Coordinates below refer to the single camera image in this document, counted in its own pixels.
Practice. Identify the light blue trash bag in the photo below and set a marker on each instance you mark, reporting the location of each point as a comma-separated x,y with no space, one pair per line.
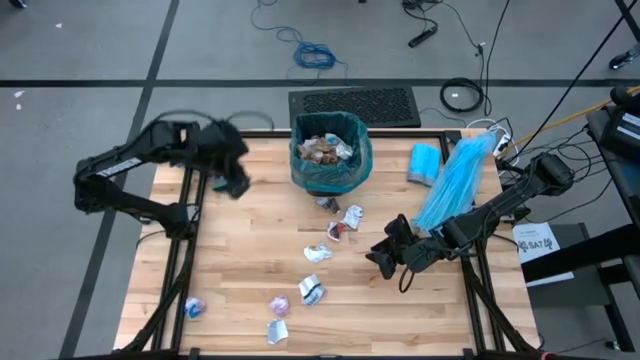
460,175

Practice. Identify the teal bag-lined trash bin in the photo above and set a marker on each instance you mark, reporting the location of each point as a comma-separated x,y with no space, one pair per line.
350,172

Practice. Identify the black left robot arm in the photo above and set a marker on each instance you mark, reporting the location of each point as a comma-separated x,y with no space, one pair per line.
120,167

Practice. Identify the silver white wrapper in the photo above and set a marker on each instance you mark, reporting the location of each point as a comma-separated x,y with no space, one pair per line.
276,331

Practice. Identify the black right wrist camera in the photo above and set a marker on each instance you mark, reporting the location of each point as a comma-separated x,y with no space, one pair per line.
399,227

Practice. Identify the black perforated floor mat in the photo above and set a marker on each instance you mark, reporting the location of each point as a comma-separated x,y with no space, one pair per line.
385,105

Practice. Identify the black box device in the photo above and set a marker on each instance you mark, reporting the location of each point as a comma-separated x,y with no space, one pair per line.
620,135

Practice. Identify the pink plastic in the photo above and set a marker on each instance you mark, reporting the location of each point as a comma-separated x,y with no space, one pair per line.
279,305

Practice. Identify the black plastic trash bin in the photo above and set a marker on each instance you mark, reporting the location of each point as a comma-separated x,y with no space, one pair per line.
325,193

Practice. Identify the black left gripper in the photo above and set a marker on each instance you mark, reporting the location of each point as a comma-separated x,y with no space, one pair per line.
222,147

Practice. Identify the white paper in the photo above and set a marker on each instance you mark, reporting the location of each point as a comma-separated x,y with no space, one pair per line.
344,150
317,254

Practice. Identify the white power strip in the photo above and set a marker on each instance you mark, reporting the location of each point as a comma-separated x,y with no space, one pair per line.
501,144

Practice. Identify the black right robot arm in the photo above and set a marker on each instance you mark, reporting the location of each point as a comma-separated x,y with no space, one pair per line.
500,207

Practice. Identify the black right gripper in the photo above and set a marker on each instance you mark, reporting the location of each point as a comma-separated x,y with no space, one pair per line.
420,255

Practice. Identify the brown paper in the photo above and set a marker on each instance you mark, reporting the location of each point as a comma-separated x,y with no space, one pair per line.
320,156

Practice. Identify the blue white small wrapper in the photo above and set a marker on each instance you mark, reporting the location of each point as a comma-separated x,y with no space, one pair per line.
331,138

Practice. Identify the black stand beam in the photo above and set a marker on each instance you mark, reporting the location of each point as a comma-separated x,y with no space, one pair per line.
575,256

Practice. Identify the grey black stand foot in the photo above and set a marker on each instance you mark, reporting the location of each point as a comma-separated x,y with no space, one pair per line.
625,59

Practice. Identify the dark side desk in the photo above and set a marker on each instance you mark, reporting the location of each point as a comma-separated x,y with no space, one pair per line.
632,175

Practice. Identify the white printed paper sign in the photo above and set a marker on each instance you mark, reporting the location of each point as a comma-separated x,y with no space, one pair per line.
535,242

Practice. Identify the blue pink plastic wad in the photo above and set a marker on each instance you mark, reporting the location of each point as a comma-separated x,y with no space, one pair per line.
194,307

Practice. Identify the red black printed wrapper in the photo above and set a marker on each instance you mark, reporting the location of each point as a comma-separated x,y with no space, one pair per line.
336,231

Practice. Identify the grey side table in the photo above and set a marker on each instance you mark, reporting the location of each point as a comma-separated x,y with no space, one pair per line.
570,295

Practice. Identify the black power strip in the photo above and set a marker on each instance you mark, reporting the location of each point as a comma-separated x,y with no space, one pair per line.
422,36

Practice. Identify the folded light blue trash bags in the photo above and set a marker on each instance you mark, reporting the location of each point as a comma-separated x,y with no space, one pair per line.
424,164

